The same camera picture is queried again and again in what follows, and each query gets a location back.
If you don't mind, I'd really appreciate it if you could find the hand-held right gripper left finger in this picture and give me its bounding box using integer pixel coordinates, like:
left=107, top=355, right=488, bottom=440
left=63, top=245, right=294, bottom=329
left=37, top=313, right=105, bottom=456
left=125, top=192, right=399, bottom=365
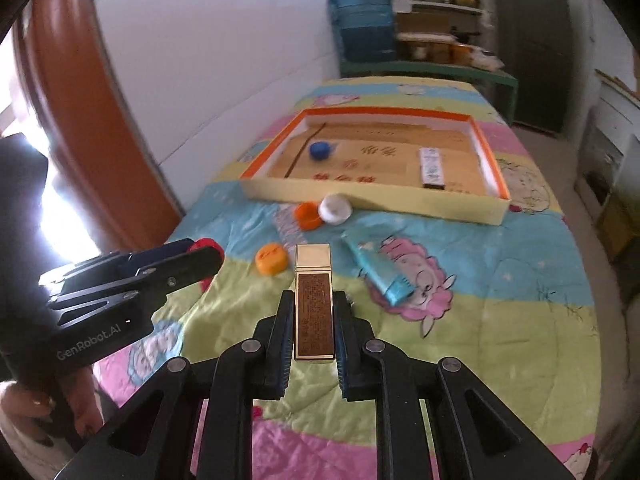
left=70, top=290, right=296, bottom=480

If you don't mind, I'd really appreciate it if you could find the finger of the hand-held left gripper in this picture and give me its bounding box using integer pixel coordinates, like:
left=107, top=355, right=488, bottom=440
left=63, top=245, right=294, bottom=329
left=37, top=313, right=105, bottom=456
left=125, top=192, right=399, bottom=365
left=40, top=238, right=199, bottom=292
left=47, top=248, right=225, bottom=329

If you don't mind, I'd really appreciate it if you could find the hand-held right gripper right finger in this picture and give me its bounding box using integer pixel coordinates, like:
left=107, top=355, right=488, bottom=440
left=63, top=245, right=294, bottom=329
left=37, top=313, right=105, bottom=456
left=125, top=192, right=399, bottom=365
left=334, top=290, right=576, bottom=480

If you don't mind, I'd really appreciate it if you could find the gold lighter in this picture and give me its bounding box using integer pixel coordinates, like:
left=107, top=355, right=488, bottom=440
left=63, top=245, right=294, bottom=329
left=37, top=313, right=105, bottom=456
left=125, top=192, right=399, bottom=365
left=294, top=243, right=336, bottom=362

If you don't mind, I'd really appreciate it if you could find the red bottle cap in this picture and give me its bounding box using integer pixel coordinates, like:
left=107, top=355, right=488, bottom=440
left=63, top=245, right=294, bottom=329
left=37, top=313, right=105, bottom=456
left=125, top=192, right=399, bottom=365
left=186, top=238, right=224, bottom=261

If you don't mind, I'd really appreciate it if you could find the teal lighter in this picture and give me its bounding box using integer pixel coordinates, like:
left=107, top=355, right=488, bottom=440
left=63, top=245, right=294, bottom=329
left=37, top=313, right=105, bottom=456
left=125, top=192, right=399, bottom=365
left=341, top=234, right=413, bottom=306

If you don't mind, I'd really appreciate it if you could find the yellow-orange bottle cap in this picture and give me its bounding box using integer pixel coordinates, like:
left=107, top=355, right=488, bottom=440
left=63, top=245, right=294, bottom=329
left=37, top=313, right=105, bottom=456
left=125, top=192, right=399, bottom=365
left=254, top=242, right=289, bottom=276

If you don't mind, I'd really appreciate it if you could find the orange rimmed cardboard box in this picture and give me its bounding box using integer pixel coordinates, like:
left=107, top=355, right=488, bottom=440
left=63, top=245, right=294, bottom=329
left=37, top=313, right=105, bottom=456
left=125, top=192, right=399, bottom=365
left=239, top=107, right=512, bottom=226

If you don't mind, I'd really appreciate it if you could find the person's left hand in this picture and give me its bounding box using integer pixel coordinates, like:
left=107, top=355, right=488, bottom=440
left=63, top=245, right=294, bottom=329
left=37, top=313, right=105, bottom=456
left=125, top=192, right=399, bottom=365
left=0, top=367, right=104, bottom=456

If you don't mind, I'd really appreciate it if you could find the orange bottle cap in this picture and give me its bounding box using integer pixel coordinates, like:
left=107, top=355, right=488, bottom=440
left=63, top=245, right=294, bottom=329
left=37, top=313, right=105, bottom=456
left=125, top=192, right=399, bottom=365
left=293, top=201, right=323, bottom=231

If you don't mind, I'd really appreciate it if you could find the white bottle cap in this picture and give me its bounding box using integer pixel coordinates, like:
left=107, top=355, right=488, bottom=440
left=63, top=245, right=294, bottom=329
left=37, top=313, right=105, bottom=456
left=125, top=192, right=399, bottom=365
left=318, top=193, right=352, bottom=224

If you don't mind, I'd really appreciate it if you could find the cartoon printed blanket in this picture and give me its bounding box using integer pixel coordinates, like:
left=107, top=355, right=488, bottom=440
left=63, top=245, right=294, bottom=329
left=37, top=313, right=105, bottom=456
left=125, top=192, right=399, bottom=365
left=92, top=76, right=601, bottom=480

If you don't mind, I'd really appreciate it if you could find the orange-brown door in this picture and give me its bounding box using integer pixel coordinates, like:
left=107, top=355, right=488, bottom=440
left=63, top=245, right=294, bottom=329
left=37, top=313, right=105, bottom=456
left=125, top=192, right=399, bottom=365
left=15, top=0, right=183, bottom=256

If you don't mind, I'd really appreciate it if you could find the gold printed cardboard sheet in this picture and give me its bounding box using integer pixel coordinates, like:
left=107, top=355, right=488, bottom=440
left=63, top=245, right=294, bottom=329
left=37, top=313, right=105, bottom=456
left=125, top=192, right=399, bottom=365
left=270, top=120, right=493, bottom=196

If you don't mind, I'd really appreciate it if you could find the white cartoon print lighter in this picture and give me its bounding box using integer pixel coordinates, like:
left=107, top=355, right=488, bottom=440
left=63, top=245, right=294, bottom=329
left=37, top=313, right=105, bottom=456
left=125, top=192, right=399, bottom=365
left=418, top=147, right=447, bottom=189

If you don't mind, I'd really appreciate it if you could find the green shelf unit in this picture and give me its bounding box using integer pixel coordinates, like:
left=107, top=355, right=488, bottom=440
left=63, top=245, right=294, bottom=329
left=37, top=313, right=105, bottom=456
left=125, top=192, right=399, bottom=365
left=340, top=0, right=521, bottom=123

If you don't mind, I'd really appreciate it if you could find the plastic bag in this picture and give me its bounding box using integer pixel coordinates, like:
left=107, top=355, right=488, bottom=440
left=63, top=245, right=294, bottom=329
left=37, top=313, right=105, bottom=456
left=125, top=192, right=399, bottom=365
left=470, top=47, right=506, bottom=72

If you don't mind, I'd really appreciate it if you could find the blue water jug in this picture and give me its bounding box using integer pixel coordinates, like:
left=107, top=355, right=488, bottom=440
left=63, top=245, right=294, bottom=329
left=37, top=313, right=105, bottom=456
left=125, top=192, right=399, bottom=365
left=328, top=0, right=398, bottom=63

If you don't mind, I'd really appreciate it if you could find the brown cardboard box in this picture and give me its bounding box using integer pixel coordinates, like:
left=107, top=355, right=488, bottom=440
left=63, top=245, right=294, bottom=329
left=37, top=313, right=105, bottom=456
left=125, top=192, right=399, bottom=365
left=396, top=11, right=451, bottom=34

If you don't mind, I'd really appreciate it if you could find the white side cabinet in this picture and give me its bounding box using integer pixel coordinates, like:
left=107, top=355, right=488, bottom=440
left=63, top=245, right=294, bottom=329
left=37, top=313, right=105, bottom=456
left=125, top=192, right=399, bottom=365
left=575, top=70, right=640, bottom=261

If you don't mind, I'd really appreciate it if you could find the dark grey refrigerator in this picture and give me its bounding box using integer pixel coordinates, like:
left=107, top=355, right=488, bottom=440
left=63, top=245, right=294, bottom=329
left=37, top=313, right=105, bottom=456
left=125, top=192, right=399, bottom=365
left=492, top=0, right=573, bottom=133

